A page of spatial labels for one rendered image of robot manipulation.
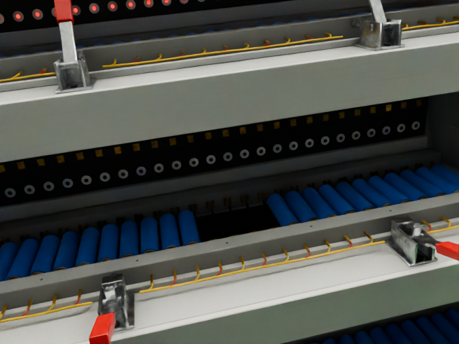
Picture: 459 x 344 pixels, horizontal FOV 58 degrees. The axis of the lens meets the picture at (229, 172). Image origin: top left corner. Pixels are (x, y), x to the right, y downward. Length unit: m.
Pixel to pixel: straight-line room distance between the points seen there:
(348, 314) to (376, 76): 0.21
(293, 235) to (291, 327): 0.08
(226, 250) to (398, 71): 0.22
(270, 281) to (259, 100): 0.16
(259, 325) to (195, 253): 0.08
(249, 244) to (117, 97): 0.17
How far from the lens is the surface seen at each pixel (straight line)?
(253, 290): 0.37
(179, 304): 0.37
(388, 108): 0.55
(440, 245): 0.37
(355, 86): 0.38
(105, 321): 0.31
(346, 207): 0.45
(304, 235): 0.40
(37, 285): 0.40
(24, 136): 0.36
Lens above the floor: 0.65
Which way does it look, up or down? 2 degrees down
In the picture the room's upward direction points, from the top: 9 degrees counter-clockwise
